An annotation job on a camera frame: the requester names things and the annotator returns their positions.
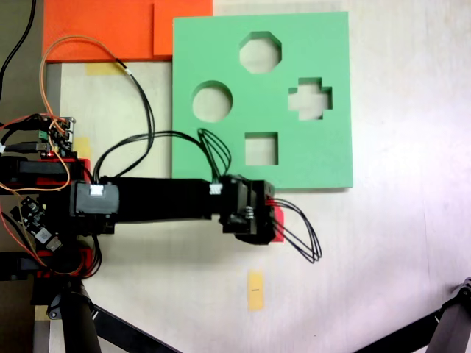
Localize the yellow tape marker with line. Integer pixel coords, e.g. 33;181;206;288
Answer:
247;269;266;313

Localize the small black circuit module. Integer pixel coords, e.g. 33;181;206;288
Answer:
10;196;63;254

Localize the black plug cable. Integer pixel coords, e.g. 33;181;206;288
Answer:
0;113;51;132

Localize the red square block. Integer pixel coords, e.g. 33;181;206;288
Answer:
269;205;286;244

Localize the thick black power cable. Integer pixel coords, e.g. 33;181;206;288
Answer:
0;0;38;102

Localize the black looped gripper cable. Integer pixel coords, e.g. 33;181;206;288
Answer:
270;197;324;265

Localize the green shape sorting board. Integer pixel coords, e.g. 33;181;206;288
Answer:
171;11;354;192

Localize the orange wire loop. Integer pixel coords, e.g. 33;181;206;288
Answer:
0;152;71;193

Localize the thin orange wire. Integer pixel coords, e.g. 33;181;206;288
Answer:
39;35;121;124

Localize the yellow tape strip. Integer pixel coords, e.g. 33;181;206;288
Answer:
85;61;124;77

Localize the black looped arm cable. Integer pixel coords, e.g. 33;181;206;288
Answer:
93;127;233;187

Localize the thin black cable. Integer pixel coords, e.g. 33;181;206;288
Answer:
106;58;155;177

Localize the green circuit board with wires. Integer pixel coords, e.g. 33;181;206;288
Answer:
38;116;77;158

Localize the black usb cable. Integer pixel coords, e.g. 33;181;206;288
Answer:
0;140;51;154

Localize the orange flat block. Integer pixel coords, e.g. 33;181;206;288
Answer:
42;0;213;63

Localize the thick black tripod leg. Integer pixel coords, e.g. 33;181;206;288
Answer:
46;279;102;353
426;277;471;353

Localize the thin black tripod strut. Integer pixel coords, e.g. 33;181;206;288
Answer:
353;307;442;353
91;304;183;353

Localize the red printed base mount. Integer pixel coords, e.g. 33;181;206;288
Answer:
35;157;92;188
35;246;93;279

